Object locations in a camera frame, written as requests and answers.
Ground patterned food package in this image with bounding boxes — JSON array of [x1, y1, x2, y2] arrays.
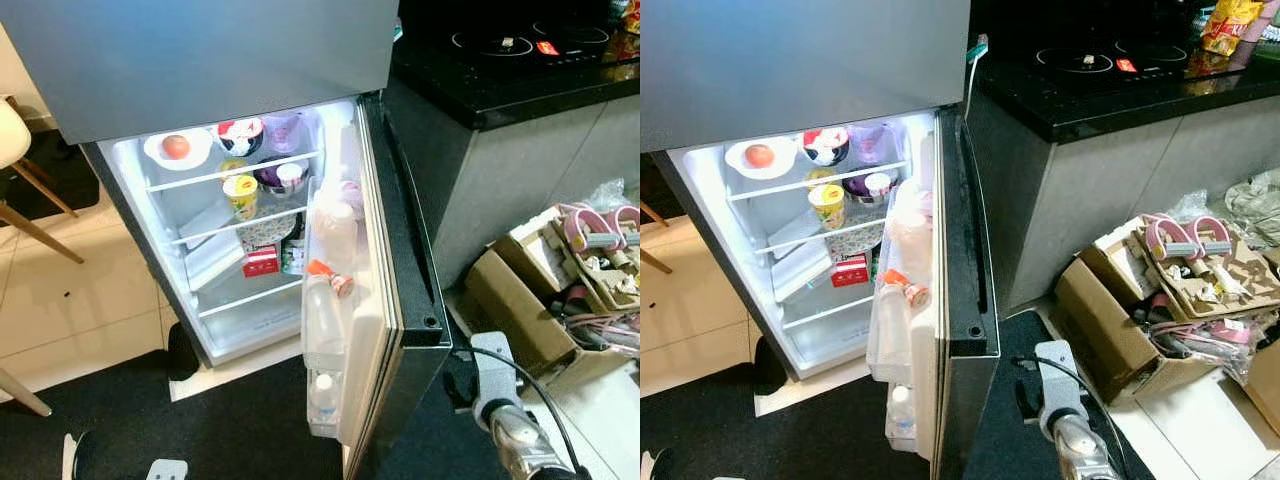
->
[[824, 218, 887, 262], [236, 208, 302, 252]]

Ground yellow cup noodle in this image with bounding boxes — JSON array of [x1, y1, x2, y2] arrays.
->
[[221, 172, 260, 222], [807, 182, 847, 232]]

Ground steel grey fridge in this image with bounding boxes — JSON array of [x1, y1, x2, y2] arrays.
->
[[0, 0, 454, 480], [640, 0, 1002, 480]]

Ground black topped kitchen counter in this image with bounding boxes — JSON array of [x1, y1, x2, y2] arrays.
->
[[964, 0, 1280, 318], [384, 0, 641, 293]]

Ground small bottle orange cap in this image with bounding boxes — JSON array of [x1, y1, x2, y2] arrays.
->
[[304, 259, 354, 299], [879, 267, 930, 307]]

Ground white plate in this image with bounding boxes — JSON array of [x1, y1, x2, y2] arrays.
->
[[723, 136, 799, 182], [142, 127, 214, 172]]

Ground large bottle white cap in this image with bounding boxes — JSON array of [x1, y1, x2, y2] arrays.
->
[[892, 205, 937, 283], [309, 195, 362, 273]]

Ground purple cup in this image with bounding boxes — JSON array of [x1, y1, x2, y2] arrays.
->
[[264, 111, 304, 154], [849, 121, 892, 165]]

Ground small water bottle white cap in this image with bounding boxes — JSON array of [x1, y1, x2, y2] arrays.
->
[[887, 384, 917, 438], [308, 371, 342, 429]]

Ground purple bowl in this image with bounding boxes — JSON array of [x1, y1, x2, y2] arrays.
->
[[254, 160, 310, 197], [842, 169, 897, 207]]

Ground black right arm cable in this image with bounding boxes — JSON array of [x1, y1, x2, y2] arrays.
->
[[450, 343, 583, 473], [1010, 353, 1138, 473]]

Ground small red box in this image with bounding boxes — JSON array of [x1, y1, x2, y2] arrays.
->
[[242, 246, 282, 279], [829, 254, 872, 289]]

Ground pinkish clear plastic bag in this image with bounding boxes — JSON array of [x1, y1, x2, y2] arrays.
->
[[333, 178, 367, 217]]

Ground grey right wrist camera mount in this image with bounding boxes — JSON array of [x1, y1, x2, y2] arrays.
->
[[469, 331, 524, 423], [1034, 340, 1088, 433]]

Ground red white black bowl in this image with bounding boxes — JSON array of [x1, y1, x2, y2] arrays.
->
[[799, 126, 852, 168], [216, 117, 266, 159]]

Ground grey green crumpled cloth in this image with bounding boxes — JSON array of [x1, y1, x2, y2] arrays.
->
[[1224, 167, 1280, 248]]

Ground black oval floor pad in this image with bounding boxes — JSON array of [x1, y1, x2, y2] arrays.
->
[[166, 321, 202, 382], [751, 334, 789, 395]]

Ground cardboard tray of clutter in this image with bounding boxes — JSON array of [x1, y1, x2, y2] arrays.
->
[[498, 203, 641, 313], [1088, 212, 1280, 323]]

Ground small cardboard box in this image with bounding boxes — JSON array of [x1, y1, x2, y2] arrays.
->
[[1244, 334, 1280, 437]]

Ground black induction hob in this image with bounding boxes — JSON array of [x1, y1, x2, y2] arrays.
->
[[438, 14, 618, 69], [1023, 34, 1218, 89]]

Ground black floor mat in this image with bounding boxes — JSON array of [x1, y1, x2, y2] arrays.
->
[[640, 150, 687, 224], [0, 128, 102, 224]]

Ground large printed cardboard box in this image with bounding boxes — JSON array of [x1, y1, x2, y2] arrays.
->
[[1054, 257, 1218, 403], [461, 247, 641, 378]]

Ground dark blue carpet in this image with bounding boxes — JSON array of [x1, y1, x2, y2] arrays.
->
[[0, 318, 566, 480], [640, 330, 1131, 480]]

